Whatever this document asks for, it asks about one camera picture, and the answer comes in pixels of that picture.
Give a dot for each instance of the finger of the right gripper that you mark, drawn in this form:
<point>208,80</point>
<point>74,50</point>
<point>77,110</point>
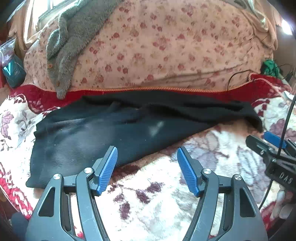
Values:
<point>287,145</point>
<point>261,148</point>

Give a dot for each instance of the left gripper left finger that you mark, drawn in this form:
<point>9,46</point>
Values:
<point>52,218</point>

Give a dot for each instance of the black pants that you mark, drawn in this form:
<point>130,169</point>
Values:
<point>137,123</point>

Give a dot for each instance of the right gloved hand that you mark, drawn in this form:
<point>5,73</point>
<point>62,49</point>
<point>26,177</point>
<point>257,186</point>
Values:
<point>283,205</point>

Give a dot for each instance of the green cloth item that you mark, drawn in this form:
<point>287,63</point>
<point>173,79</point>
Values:
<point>270,68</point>

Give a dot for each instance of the floral red white blanket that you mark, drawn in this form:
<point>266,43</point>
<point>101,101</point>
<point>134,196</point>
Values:
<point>148,199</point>

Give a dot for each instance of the beige curtain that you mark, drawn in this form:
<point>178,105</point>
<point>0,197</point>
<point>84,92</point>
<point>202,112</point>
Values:
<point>261,15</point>

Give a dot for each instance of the teal packaged item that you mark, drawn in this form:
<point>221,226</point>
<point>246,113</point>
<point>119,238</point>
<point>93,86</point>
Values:
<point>14,72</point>

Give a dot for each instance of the pink floral quilt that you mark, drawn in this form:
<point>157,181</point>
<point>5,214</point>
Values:
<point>191,44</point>

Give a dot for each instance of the clear plastic bag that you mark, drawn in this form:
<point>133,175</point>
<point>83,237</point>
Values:
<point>7,51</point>

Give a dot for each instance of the grey fleece garment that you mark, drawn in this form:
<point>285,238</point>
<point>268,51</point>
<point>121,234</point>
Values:
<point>77,26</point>

